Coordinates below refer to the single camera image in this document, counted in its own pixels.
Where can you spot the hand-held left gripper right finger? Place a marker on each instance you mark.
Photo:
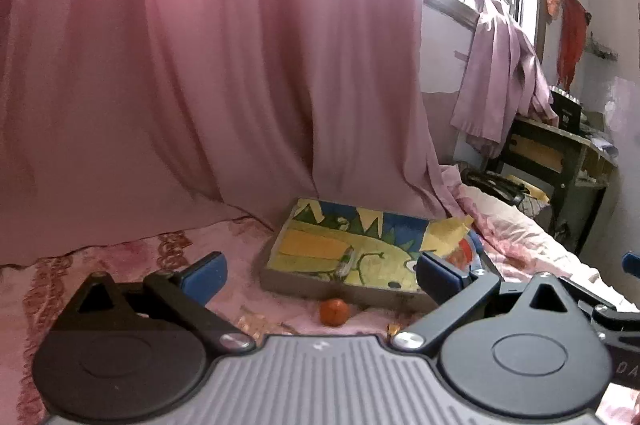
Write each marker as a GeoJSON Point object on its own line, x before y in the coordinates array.
{"type": "Point", "coordinates": [440, 276]}

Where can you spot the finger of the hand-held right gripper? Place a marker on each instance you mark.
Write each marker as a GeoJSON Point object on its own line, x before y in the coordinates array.
{"type": "Point", "coordinates": [612, 312]}
{"type": "Point", "coordinates": [632, 263]}

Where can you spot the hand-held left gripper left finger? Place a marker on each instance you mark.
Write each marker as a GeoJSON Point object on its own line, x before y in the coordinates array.
{"type": "Point", "coordinates": [205, 274]}

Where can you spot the golden candy wrapper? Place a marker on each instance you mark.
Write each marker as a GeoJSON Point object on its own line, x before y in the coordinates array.
{"type": "Point", "coordinates": [394, 330]}

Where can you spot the clear candy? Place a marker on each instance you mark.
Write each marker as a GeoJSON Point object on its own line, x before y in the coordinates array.
{"type": "Point", "coordinates": [346, 262]}

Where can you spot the small orange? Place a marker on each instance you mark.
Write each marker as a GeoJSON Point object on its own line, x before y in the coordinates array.
{"type": "Point", "coordinates": [334, 312]}

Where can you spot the printed cardboard box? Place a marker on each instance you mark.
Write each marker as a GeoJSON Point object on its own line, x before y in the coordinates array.
{"type": "Point", "coordinates": [320, 250]}

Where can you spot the pink floral bedsheet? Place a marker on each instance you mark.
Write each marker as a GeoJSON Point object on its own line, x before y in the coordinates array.
{"type": "Point", "coordinates": [150, 250]}

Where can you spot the black bag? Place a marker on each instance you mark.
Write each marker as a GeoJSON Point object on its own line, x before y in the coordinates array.
{"type": "Point", "coordinates": [492, 185]}

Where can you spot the yellow bag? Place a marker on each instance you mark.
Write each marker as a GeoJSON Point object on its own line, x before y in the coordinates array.
{"type": "Point", "coordinates": [535, 192]}

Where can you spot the papers on desk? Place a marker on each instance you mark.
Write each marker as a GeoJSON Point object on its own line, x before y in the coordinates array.
{"type": "Point", "coordinates": [600, 140]}

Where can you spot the dark wooden desk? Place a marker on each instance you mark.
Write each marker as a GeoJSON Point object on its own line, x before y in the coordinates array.
{"type": "Point", "coordinates": [530, 150]}

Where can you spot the black device with display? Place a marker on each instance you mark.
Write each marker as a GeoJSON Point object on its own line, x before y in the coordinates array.
{"type": "Point", "coordinates": [566, 112]}

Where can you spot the tied purple curtain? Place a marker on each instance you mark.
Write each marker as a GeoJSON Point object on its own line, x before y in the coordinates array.
{"type": "Point", "coordinates": [500, 70]}

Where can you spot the pink curtain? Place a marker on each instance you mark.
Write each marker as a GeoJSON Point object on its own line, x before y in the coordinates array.
{"type": "Point", "coordinates": [210, 55]}

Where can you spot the red hanging cloth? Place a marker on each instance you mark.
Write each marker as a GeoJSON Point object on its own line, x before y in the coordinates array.
{"type": "Point", "coordinates": [571, 40]}

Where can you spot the orange hanging item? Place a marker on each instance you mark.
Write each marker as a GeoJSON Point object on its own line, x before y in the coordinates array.
{"type": "Point", "coordinates": [552, 2]}

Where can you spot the wall hook rack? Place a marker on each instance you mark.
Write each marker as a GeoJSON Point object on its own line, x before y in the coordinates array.
{"type": "Point", "coordinates": [602, 50]}

